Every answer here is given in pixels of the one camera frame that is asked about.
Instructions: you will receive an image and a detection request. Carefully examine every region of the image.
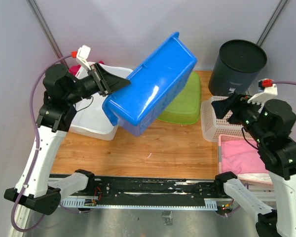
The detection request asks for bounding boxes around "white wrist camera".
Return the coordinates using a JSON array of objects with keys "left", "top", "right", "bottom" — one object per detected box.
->
[
  {"left": 247, "top": 79, "right": 278, "bottom": 105},
  {"left": 76, "top": 45, "right": 91, "bottom": 71}
]

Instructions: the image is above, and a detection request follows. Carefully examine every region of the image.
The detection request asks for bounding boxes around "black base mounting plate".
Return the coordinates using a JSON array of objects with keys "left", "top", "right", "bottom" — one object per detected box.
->
[{"left": 69, "top": 176, "right": 232, "bottom": 207}]

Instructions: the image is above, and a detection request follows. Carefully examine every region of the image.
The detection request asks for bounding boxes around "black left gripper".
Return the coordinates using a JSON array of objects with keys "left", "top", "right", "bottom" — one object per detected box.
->
[{"left": 65, "top": 62, "right": 131, "bottom": 105}]

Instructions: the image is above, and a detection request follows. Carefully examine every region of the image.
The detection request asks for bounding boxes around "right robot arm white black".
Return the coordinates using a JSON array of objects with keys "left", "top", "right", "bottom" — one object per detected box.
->
[{"left": 212, "top": 94, "right": 296, "bottom": 237}]

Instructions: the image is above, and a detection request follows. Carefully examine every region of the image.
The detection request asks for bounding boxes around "pink towel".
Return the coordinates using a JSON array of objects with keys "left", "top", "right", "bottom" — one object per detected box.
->
[{"left": 221, "top": 140, "right": 268, "bottom": 175}]

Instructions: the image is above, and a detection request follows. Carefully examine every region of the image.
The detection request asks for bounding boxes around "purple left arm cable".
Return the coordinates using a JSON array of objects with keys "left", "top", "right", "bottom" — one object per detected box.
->
[{"left": 10, "top": 50, "right": 94, "bottom": 233}]

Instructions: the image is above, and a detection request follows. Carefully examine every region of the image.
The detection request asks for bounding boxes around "blue plastic bin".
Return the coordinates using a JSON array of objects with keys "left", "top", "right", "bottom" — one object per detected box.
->
[{"left": 102, "top": 32, "right": 197, "bottom": 136}]

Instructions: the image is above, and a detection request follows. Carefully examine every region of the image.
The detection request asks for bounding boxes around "green plastic basin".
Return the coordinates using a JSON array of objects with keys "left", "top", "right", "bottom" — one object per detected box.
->
[{"left": 157, "top": 72, "right": 201, "bottom": 125}]

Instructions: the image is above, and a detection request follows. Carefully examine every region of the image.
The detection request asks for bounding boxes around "magenta object behind bins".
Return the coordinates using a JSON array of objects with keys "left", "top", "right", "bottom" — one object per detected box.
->
[{"left": 69, "top": 60, "right": 105, "bottom": 77}]

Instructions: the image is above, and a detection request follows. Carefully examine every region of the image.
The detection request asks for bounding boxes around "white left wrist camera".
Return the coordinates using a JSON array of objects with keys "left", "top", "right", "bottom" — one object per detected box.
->
[{"left": 76, "top": 45, "right": 91, "bottom": 71}]

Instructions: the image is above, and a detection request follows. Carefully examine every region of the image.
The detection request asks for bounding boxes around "white plastic tub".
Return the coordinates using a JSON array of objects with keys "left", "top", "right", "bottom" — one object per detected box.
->
[{"left": 68, "top": 62, "right": 135, "bottom": 142}]

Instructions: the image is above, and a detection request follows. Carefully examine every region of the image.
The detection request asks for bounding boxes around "large dark blue cylindrical container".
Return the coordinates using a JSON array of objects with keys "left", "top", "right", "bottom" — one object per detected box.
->
[{"left": 208, "top": 39, "right": 267, "bottom": 96}]

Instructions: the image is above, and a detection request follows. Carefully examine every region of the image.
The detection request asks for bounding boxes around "white slotted cable duct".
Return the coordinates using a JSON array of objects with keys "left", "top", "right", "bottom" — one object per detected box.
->
[{"left": 61, "top": 197, "right": 218, "bottom": 211}]

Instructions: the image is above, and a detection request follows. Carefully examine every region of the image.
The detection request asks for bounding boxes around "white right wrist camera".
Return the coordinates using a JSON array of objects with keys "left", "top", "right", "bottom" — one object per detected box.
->
[{"left": 247, "top": 79, "right": 278, "bottom": 105}]

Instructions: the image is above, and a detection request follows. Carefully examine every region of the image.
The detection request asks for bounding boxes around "white perforated plastic basket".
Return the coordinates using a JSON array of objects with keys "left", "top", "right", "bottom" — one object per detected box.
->
[{"left": 200, "top": 96, "right": 242, "bottom": 142}]

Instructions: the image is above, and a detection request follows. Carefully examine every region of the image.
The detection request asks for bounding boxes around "pink perforated basket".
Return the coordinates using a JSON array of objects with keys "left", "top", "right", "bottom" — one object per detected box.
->
[{"left": 218, "top": 135, "right": 272, "bottom": 187}]

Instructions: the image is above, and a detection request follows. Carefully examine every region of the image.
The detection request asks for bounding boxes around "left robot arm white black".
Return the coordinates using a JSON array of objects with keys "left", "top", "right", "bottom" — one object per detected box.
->
[{"left": 4, "top": 63, "right": 131, "bottom": 215}]

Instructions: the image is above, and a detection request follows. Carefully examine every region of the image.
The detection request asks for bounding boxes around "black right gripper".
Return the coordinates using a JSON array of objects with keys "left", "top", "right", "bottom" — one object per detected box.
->
[{"left": 211, "top": 89, "right": 267, "bottom": 143}]

